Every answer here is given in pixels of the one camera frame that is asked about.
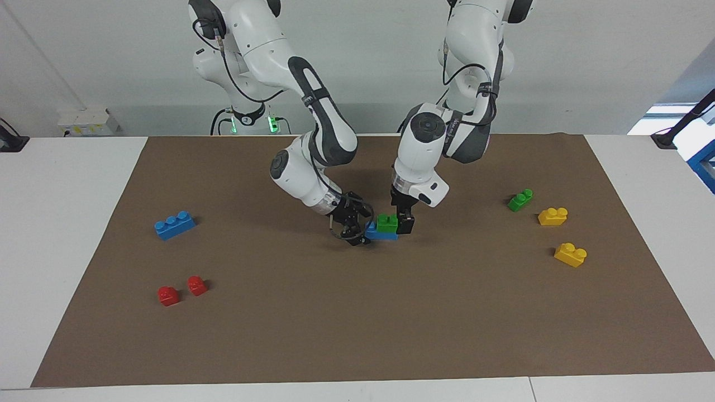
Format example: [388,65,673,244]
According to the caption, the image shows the black table clamp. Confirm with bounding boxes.
[0,118,30,152]

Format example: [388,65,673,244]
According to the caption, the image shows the blue three-stud toy block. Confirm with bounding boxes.
[365,222,399,241]
[154,211,197,241]

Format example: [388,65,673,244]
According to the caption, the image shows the yellow two-stud toy block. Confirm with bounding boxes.
[538,207,569,226]
[554,242,588,268]

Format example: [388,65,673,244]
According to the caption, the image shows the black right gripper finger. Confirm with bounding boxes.
[356,212,374,245]
[335,222,364,246]

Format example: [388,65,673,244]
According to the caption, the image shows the black right base cable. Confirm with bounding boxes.
[210,107,291,136]

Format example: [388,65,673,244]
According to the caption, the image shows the white wall socket box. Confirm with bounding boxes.
[58,108,121,136]

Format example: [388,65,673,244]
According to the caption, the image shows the black camera stand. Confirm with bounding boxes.
[651,88,715,150]

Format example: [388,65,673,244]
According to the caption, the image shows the brown paper table mat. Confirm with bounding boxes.
[31,133,715,387]

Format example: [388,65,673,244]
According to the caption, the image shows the blue metal frame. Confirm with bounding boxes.
[686,140,715,195]

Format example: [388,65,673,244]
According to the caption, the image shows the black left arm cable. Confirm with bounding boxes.
[442,39,499,127]

